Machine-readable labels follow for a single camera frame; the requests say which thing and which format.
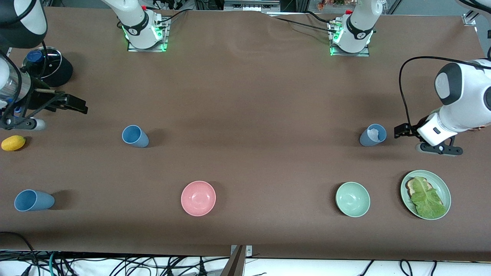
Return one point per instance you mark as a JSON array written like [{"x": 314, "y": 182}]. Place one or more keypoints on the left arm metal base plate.
[{"x": 364, "y": 54}]

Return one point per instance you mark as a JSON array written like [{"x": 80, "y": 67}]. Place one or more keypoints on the dark slanted pole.
[{"x": 234, "y": 266}]

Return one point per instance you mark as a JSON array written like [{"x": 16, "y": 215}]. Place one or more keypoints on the mint green plate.
[{"x": 441, "y": 188}]

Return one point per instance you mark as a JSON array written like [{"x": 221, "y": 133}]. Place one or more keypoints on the small metal table bracket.
[{"x": 249, "y": 251}]

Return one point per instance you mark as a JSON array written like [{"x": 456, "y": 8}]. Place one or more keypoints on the blue cup with white filling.
[{"x": 366, "y": 140}]

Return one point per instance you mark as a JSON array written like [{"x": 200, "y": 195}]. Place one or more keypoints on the yellow lemon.
[{"x": 13, "y": 143}]

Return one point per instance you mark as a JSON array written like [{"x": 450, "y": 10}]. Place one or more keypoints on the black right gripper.
[{"x": 39, "y": 101}]

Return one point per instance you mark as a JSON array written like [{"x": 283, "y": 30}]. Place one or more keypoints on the mint green bowl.
[{"x": 353, "y": 199}]

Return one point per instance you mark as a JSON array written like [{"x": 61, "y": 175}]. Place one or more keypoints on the blue plastic cup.
[
  {"x": 34, "y": 201},
  {"x": 134, "y": 136}
]

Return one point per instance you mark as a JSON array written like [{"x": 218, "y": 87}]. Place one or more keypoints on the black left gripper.
[{"x": 412, "y": 128}]

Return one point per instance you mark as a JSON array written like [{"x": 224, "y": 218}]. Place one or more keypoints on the aluminium frame profile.
[{"x": 468, "y": 19}]

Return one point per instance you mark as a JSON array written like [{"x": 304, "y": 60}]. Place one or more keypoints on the bread slice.
[{"x": 410, "y": 186}]

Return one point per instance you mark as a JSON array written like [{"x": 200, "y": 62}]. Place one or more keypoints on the glass lid with blue knob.
[{"x": 50, "y": 61}]

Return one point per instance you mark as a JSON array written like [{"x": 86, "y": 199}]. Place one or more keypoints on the grey metal box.
[{"x": 251, "y": 4}]

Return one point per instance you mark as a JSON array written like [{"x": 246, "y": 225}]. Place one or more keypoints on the colourful artificial flowers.
[{"x": 330, "y": 4}]

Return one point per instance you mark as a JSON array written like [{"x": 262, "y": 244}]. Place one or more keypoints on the pink bowl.
[{"x": 198, "y": 198}]

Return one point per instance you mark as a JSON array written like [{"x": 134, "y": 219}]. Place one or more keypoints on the white filling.
[{"x": 374, "y": 134}]

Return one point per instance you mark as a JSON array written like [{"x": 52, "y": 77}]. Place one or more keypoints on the green lettuce leaf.
[{"x": 425, "y": 197}]

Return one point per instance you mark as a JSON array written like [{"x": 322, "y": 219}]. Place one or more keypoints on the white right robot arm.
[{"x": 140, "y": 28}]

